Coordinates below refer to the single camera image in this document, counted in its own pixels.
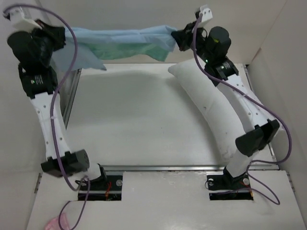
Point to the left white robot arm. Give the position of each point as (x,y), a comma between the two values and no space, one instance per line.
(40,86)

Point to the pink cloth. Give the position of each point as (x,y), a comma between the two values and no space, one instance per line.
(53,224)

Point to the white pillow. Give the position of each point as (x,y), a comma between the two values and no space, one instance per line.
(213,105)

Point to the light blue pillowcase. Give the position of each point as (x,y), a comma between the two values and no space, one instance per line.
(87,49)

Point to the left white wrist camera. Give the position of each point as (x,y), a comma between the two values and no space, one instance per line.
(21,19)

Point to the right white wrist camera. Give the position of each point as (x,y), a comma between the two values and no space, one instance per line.
(205,13)

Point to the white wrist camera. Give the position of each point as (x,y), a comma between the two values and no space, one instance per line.
(205,13)
(21,19)

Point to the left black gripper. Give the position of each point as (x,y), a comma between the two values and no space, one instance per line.
(56,33)

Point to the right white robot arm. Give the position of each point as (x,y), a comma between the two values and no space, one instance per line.
(259,129)

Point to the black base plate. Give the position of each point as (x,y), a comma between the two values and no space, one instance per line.
(221,190)
(106,188)

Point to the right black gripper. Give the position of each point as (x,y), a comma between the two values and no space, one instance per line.
(183,37)

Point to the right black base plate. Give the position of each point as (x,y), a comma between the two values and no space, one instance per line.
(221,190)

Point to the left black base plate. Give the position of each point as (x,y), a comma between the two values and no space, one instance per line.
(106,188)

